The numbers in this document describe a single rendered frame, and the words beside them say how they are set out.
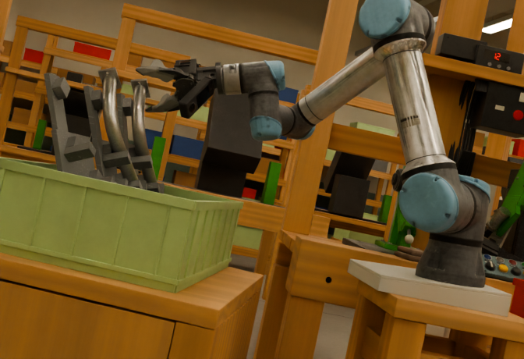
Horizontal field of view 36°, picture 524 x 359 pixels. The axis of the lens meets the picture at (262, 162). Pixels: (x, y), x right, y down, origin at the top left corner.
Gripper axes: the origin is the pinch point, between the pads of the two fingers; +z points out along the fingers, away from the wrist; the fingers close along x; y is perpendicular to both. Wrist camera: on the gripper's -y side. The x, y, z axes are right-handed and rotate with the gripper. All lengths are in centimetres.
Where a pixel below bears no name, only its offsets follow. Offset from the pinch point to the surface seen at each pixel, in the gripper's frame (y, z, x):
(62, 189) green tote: -51, 7, 18
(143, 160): -15.6, -0.2, -8.4
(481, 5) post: 76, -104, -33
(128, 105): -6.8, 2.4, 1.5
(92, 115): -21.5, 7.0, 11.1
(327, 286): -28, -42, -46
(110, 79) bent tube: -12.6, 3.5, 13.7
